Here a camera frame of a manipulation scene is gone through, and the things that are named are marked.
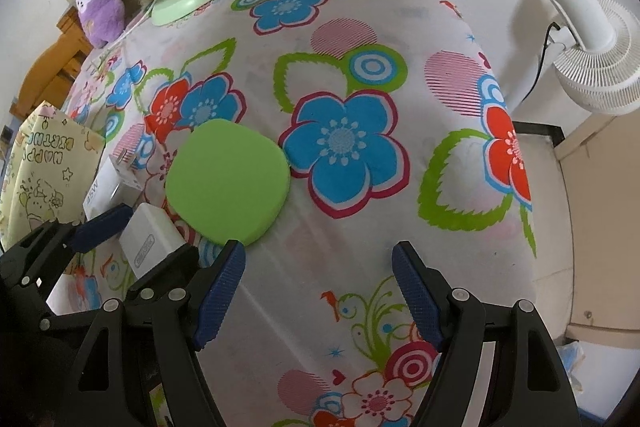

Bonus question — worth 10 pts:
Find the white USB charger cube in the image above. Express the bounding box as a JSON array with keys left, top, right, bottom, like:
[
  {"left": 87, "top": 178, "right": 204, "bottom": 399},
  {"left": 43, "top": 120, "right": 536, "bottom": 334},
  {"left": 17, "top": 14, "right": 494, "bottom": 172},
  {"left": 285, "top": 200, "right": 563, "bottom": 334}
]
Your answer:
[{"left": 118, "top": 202, "right": 186, "bottom": 280}]

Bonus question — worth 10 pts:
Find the black floor fan cable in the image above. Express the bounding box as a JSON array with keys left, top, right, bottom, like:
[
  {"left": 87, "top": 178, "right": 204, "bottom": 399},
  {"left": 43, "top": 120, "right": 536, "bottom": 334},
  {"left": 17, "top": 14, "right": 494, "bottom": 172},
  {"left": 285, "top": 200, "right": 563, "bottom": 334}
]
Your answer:
[{"left": 508, "top": 22, "right": 561, "bottom": 111}]

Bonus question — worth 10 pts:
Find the white floor fan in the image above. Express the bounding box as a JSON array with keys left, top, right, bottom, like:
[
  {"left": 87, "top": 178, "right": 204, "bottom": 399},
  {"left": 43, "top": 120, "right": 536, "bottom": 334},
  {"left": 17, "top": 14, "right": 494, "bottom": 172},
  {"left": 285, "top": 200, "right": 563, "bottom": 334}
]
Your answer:
[{"left": 549, "top": 0, "right": 639, "bottom": 116}]

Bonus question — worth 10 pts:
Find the wooden chair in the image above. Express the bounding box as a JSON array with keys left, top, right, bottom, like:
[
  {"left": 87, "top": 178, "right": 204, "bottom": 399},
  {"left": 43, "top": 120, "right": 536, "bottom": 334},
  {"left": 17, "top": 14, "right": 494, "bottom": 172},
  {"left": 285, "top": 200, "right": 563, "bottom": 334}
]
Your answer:
[{"left": 10, "top": 6, "right": 93, "bottom": 120}]

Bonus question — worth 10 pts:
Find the yellow patterned storage box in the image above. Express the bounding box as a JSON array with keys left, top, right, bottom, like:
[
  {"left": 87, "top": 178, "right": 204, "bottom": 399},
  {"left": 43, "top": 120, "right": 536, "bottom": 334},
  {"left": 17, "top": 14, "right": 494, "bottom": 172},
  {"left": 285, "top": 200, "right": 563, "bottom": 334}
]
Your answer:
[{"left": 1, "top": 102, "right": 105, "bottom": 251}]

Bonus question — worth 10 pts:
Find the floral tablecloth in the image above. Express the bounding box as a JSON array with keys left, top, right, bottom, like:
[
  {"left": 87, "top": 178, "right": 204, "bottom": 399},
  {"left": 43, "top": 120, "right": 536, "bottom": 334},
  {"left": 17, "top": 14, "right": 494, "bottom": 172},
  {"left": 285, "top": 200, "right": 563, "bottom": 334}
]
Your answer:
[{"left": 63, "top": 0, "right": 536, "bottom": 426}]

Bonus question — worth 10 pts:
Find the white 45W charger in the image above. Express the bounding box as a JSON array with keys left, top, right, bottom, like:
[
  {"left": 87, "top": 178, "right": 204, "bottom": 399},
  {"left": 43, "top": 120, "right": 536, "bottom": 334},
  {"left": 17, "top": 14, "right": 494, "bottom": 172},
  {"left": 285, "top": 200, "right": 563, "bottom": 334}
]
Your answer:
[{"left": 82, "top": 155, "right": 143, "bottom": 220}]

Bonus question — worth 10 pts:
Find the purple plush toy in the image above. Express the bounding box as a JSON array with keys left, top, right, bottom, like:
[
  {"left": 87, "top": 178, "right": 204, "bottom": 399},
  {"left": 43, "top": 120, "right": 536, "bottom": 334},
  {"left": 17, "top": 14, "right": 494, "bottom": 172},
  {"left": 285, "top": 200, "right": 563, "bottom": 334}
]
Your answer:
[{"left": 75, "top": 0, "right": 125, "bottom": 49}]

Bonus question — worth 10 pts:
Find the green panda speaker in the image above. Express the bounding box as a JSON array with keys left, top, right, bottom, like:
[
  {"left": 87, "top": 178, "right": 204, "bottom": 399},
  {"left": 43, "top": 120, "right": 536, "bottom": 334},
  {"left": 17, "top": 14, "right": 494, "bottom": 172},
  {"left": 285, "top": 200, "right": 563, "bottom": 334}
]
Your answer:
[{"left": 165, "top": 119, "right": 291, "bottom": 246}]

